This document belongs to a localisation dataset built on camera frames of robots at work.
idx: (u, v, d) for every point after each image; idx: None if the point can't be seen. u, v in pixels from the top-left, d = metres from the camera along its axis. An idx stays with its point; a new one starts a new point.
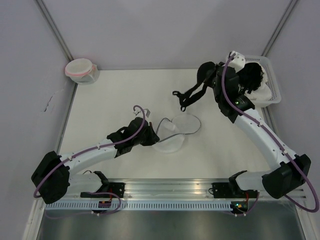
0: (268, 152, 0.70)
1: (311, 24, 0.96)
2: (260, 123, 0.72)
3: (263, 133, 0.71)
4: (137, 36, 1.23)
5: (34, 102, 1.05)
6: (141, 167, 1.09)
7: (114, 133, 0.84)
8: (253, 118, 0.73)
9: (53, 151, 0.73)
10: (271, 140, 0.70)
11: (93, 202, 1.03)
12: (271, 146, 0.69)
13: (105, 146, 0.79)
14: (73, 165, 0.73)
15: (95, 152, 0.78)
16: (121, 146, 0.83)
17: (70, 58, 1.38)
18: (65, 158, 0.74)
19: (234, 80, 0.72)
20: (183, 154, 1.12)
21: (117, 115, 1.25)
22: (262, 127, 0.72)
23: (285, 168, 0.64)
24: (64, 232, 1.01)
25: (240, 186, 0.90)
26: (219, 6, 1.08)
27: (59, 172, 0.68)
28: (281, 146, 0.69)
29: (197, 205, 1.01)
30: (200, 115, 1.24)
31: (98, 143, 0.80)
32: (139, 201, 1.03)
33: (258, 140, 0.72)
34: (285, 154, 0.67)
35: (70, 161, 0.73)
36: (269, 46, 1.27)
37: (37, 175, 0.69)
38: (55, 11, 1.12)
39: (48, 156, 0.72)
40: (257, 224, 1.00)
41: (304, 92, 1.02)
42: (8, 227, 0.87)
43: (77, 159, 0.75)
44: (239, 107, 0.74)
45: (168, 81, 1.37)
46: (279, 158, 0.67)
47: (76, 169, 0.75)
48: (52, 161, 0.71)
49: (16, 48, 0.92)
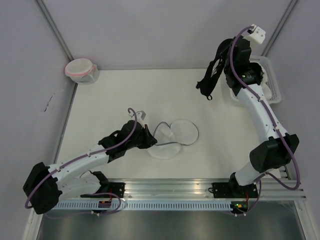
0: (261, 126, 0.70)
1: (311, 24, 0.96)
2: (260, 98, 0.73)
3: (261, 108, 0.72)
4: (137, 36, 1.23)
5: (34, 102, 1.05)
6: (141, 167, 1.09)
7: (106, 138, 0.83)
8: (254, 92, 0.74)
9: (41, 163, 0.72)
10: (266, 115, 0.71)
11: (93, 201, 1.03)
12: (264, 121, 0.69)
13: (96, 153, 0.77)
14: (62, 176, 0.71)
15: (84, 161, 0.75)
16: (114, 151, 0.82)
17: (70, 58, 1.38)
18: (53, 169, 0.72)
19: (246, 52, 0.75)
20: (180, 160, 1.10)
21: (117, 116, 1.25)
22: (262, 103, 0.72)
23: (272, 142, 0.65)
24: (64, 232, 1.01)
25: (239, 182, 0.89)
26: (219, 6, 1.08)
27: (48, 184, 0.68)
28: (274, 122, 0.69)
29: (197, 205, 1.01)
30: (197, 120, 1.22)
31: (89, 151, 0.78)
32: (139, 201, 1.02)
33: (254, 115, 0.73)
34: (276, 130, 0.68)
35: (59, 172, 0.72)
36: (270, 46, 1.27)
37: (28, 185, 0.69)
38: (55, 11, 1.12)
39: (37, 168, 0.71)
40: (256, 225, 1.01)
41: (304, 92, 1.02)
42: (8, 226, 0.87)
43: (65, 169, 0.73)
44: (244, 81, 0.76)
45: (168, 81, 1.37)
46: (270, 133, 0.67)
47: (66, 179, 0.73)
48: (41, 172, 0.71)
49: (16, 48, 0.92)
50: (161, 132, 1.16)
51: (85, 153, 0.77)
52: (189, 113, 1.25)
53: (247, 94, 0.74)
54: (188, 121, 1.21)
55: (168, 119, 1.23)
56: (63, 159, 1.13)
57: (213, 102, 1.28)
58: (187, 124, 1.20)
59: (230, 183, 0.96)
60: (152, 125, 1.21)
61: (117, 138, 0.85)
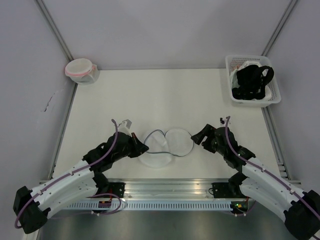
0: (278, 194, 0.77)
1: (312, 25, 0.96)
2: (262, 168, 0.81)
3: (268, 177, 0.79)
4: (137, 37, 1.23)
5: (34, 103, 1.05)
6: (140, 168, 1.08)
7: (92, 150, 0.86)
8: (255, 164, 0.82)
9: (25, 187, 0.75)
10: (277, 182, 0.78)
11: (93, 202, 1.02)
12: (278, 188, 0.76)
13: (79, 171, 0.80)
14: (44, 199, 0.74)
15: (67, 180, 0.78)
16: (100, 165, 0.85)
17: (70, 58, 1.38)
18: (35, 192, 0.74)
19: (231, 135, 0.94)
20: (170, 172, 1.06)
21: (112, 119, 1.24)
22: (266, 172, 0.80)
23: (299, 208, 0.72)
24: (65, 232, 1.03)
25: (243, 192, 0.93)
26: (220, 6, 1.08)
27: (30, 209, 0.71)
28: (287, 186, 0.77)
29: (197, 205, 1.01)
30: (193, 127, 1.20)
31: (71, 170, 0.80)
32: (139, 201, 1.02)
33: (267, 185, 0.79)
34: (294, 193, 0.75)
35: (41, 195, 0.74)
36: (269, 46, 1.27)
37: (15, 208, 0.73)
38: (55, 11, 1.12)
39: (20, 192, 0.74)
40: (255, 224, 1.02)
41: (304, 93, 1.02)
42: (8, 226, 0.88)
43: (47, 192, 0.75)
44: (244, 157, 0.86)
45: (167, 82, 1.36)
46: (289, 198, 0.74)
47: (49, 201, 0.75)
48: (24, 196, 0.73)
49: (15, 48, 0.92)
50: (154, 139, 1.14)
51: (68, 172, 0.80)
52: (187, 120, 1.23)
53: (250, 168, 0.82)
54: (184, 130, 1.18)
55: (167, 119, 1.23)
56: (63, 158, 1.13)
57: (212, 103, 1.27)
58: (181, 133, 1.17)
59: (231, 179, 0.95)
60: (152, 126, 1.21)
61: (103, 150, 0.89)
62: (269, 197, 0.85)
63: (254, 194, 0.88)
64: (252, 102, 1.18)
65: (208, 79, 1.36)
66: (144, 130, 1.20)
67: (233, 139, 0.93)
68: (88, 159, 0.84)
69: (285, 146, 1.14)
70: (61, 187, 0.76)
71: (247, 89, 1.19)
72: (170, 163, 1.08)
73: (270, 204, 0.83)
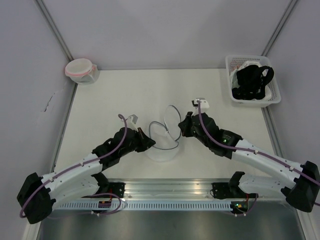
0: (278, 174, 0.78)
1: (312, 24, 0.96)
2: (255, 150, 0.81)
3: (262, 157, 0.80)
4: (137, 36, 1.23)
5: (34, 103, 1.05)
6: (140, 168, 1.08)
7: (100, 146, 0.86)
8: (245, 148, 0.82)
9: (35, 173, 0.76)
10: (275, 162, 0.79)
11: (93, 201, 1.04)
12: (278, 168, 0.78)
13: (89, 162, 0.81)
14: (55, 186, 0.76)
15: (79, 170, 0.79)
16: (108, 160, 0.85)
17: (70, 58, 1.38)
18: (46, 179, 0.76)
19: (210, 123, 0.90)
20: (170, 171, 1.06)
21: (112, 119, 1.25)
22: (259, 153, 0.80)
23: (304, 186, 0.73)
24: (64, 232, 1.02)
25: (245, 191, 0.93)
26: (219, 6, 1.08)
27: (40, 194, 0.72)
28: (286, 165, 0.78)
29: (197, 205, 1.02)
30: None
31: (82, 160, 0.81)
32: (139, 201, 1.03)
33: (267, 169, 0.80)
34: (294, 170, 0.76)
35: (52, 182, 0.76)
36: (270, 46, 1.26)
37: (21, 196, 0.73)
38: (55, 12, 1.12)
39: (30, 178, 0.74)
40: (256, 225, 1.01)
41: (305, 92, 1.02)
42: (8, 226, 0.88)
43: (59, 179, 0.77)
44: (230, 144, 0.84)
45: (166, 82, 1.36)
46: (291, 176, 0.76)
47: (60, 189, 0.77)
48: (34, 182, 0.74)
49: (15, 48, 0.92)
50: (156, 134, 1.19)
51: (79, 162, 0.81)
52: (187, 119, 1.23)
53: (241, 153, 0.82)
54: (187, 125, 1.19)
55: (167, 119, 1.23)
56: (63, 158, 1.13)
57: (212, 103, 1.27)
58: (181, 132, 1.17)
59: (230, 182, 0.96)
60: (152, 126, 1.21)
61: (110, 146, 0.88)
62: (266, 184, 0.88)
63: (254, 187, 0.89)
64: (252, 102, 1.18)
65: (208, 79, 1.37)
66: (144, 130, 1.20)
67: (212, 127, 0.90)
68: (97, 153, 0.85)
69: (285, 146, 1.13)
70: (72, 176, 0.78)
71: (247, 89, 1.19)
72: (171, 163, 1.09)
73: (268, 189, 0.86)
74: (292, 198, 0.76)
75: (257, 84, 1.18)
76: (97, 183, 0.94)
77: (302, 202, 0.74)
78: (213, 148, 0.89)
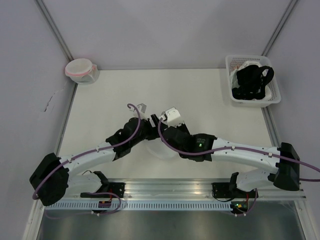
0: (259, 163, 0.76)
1: (312, 24, 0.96)
2: (232, 146, 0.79)
3: (241, 151, 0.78)
4: (137, 36, 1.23)
5: (34, 103, 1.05)
6: (140, 168, 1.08)
7: (112, 136, 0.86)
8: (222, 147, 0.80)
9: (52, 153, 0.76)
10: (253, 152, 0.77)
11: (93, 201, 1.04)
12: (258, 157, 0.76)
13: (104, 149, 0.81)
14: (73, 167, 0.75)
15: (94, 155, 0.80)
16: (120, 149, 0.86)
17: (70, 58, 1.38)
18: (64, 159, 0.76)
19: (178, 136, 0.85)
20: (170, 171, 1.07)
21: (112, 119, 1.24)
22: (236, 148, 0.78)
23: (286, 168, 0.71)
24: (64, 232, 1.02)
25: (244, 189, 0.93)
26: (220, 6, 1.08)
27: (58, 173, 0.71)
28: (264, 152, 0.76)
29: (197, 205, 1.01)
30: (193, 125, 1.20)
31: (97, 146, 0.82)
32: (139, 201, 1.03)
33: (248, 160, 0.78)
34: (272, 155, 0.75)
35: (70, 163, 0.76)
36: (269, 46, 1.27)
37: (37, 176, 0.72)
38: (55, 12, 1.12)
39: (49, 157, 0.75)
40: (256, 225, 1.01)
41: (305, 92, 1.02)
42: (8, 226, 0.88)
43: (76, 161, 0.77)
44: (206, 148, 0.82)
45: (166, 82, 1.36)
46: (271, 162, 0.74)
47: (76, 170, 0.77)
48: (52, 162, 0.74)
49: (15, 48, 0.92)
50: None
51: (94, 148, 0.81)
52: (187, 119, 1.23)
53: (220, 153, 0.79)
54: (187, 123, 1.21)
55: None
56: None
57: (213, 103, 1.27)
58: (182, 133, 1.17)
59: (230, 186, 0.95)
60: None
61: (121, 136, 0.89)
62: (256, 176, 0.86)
63: (249, 184, 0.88)
64: (252, 102, 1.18)
65: (208, 79, 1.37)
66: None
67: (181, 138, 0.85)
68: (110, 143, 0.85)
69: None
70: (88, 159, 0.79)
71: (247, 89, 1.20)
72: (170, 163, 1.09)
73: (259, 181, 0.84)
74: (278, 183, 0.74)
75: (257, 84, 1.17)
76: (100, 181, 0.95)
77: (288, 184, 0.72)
78: (192, 157, 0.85)
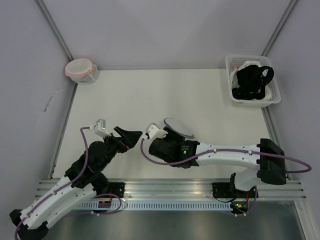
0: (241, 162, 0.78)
1: (312, 24, 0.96)
2: (214, 149, 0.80)
3: (222, 153, 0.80)
4: (137, 36, 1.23)
5: (34, 102, 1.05)
6: (139, 168, 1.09)
7: (70, 168, 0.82)
8: (205, 151, 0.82)
9: (15, 211, 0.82)
10: (234, 152, 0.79)
11: (93, 201, 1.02)
12: (239, 156, 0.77)
13: (60, 190, 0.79)
14: (31, 221, 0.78)
15: (51, 200, 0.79)
16: (81, 178, 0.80)
17: (70, 58, 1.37)
18: (24, 214, 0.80)
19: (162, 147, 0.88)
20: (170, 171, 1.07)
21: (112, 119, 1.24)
22: (218, 150, 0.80)
23: (267, 163, 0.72)
24: (65, 232, 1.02)
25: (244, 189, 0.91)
26: (220, 6, 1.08)
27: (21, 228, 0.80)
28: (244, 150, 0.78)
29: (197, 205, 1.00)
30: (192, 124, 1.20)
31: (53, 189, 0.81)
32: (139, 201, 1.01)
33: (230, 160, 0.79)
34: (252, 153, 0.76)
35: (29, 217, 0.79)
36: (269, 46, 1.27)
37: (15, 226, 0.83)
38: (55, 11, 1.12)
39: (12, 215, 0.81)
40: (255, 225, 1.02)
41: (304, 92, 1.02)
42: (8, 226, 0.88)
43: (34, 213, 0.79)
44: (191, 153, 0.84)
45: (166, 82, 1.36)
46: (252, 160, 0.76)
47: (39, 220, 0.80)
48: (16, 218, 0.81)
49: (14, 48, 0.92)
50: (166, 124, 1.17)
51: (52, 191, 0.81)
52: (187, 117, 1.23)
53: (203, 157, 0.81)
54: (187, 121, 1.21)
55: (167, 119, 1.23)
56: (63, 158, 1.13)
57: (213, 103, 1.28)
58: None
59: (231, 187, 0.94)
60: None
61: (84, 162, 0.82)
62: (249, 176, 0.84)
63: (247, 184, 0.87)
64: (252, 102, 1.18)
65: (209, 78, 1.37)
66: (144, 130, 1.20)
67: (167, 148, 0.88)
68: (70, 174, 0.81)
69: (285, 146, 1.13)
70: (45, 207, 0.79)
71: (247, 89, 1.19)
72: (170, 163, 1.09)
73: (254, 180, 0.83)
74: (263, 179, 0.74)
75: (257, 84, 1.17)
76: (93, 188, 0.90)
77: (273, 178, 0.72)
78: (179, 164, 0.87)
